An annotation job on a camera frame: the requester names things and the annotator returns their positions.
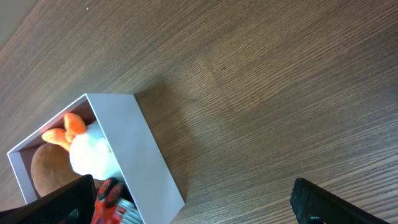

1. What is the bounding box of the brown plush toy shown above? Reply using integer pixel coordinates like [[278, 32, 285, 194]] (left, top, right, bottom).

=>
[[30, 143, 81, 197]]

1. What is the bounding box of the red toy car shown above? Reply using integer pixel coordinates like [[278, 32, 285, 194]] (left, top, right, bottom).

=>
[[91, 177, 144, 224]]

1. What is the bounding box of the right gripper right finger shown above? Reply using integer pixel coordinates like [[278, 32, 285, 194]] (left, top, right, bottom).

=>
[[290, 178, 388, 224]]

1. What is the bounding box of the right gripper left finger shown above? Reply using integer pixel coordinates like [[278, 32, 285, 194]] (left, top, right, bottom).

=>
[[1, 175, 96, 223]]

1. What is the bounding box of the white duck plush toy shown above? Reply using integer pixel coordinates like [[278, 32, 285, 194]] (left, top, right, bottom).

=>
[[42, 113, 123, 180]]

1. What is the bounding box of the pink box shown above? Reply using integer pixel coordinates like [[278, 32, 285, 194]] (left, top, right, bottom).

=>
[[7, 93, 185, 224]]

